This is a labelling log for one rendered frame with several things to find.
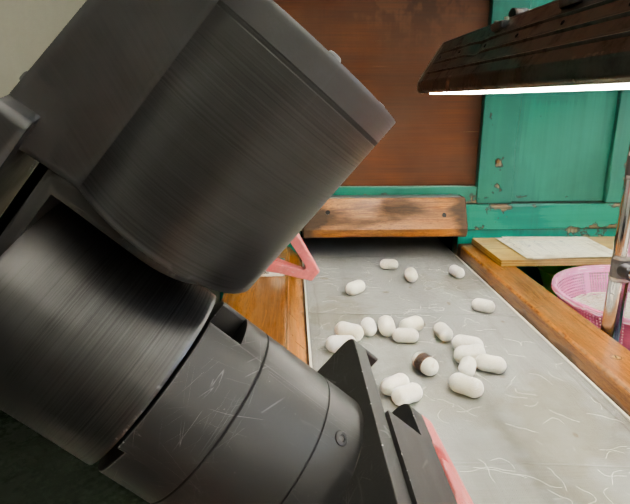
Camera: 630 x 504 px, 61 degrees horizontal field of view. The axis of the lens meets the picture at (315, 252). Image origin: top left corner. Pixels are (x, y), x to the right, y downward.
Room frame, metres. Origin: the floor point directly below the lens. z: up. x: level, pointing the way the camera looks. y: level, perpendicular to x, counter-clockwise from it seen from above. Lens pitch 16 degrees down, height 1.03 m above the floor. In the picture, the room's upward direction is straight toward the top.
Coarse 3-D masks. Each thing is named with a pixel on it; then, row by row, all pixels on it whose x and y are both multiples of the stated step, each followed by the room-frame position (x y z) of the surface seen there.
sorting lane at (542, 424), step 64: (384, 256) 0.99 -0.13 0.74; (448, 256) 0.99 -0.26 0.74; (320, 320) 0.68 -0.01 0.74; (448, 320) 0.68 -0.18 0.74; (512, 320) 0.68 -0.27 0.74; (448, 384) 0.51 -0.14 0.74; (512, 384) 0.51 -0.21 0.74; (576, 384) 0.51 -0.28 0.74; (448, 448) 0.40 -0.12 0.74; (512, 448) 0.40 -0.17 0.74; (576, 448) 0.40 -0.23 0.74
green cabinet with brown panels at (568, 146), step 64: (320, 0) 1.00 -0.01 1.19; (384, 0) 1.01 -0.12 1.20; (448, 0) 1.01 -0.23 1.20; (512, 0) 1.01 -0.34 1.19; (384, 64) 1.01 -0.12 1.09; (448, 128) 1.02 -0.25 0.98; (512, 128) 1.01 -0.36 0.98; (576, 128) 1.02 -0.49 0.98; (384, 192) 1.00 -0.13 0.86; (448, 192) 1.00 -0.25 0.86; (512, 192) 1.01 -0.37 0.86; (576, 192) 1.02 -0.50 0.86
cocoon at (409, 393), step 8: (408, 384) 0.48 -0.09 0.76; (416, 384) 0.48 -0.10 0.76; (392, 392) 0.47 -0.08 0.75; (400, 392) 0.47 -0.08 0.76; (408, 392) 0.47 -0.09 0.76; (416, 392) 0.47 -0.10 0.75; (392, 400) 0.47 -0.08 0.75; (400, 400) 0.46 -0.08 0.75; (408, 400) 0.46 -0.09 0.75; (416, 400) 0.47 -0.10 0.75
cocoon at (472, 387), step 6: (450, 378) 0.50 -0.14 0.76; (456, 378) 0.49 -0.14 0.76; (462, 378) 0.49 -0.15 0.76; (468, 378) 0.49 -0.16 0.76; (474, 378) 0.49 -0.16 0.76; (450, 384) 0.49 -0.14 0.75; (456, 384) 0.49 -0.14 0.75; (462, 384) 0.48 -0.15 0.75; (468, 384) 0.48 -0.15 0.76; (474, 384) 0.48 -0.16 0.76; (480, 384) 0.48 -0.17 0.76; (456, 390) 0.49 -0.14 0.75; (462, 390) 0.48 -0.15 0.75; (468, 390) 0.48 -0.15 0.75; (474, 390) 0.48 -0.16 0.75; (480, 390) 0.48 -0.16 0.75; (468, 396) 0.48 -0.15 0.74; (474, 396) 0.48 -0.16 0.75
